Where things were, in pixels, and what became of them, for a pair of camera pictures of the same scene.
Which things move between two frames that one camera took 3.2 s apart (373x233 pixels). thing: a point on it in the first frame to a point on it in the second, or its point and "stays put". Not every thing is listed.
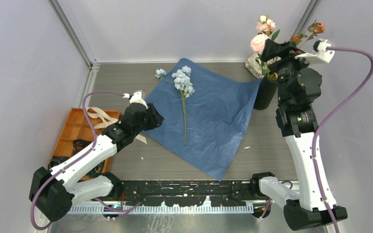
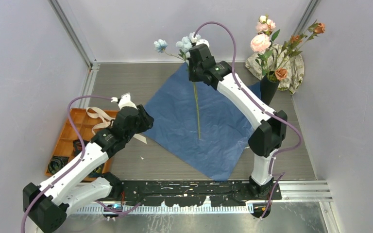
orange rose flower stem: (315, 28) stays put
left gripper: (155, 118) to (146, 120)
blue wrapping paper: (206, 114) stays put
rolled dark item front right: (96, 171) stays put
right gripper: (272, 48) to (193, 78)
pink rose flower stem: (264, 27) stays put
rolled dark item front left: (56, 160) stays put
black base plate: (179, 193) stays put
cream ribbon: (108, 121) stays put
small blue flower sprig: (160, 73) to (160, 45)
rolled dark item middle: (78, 144) stays put
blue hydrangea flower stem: (182, 83) to (184, 46)
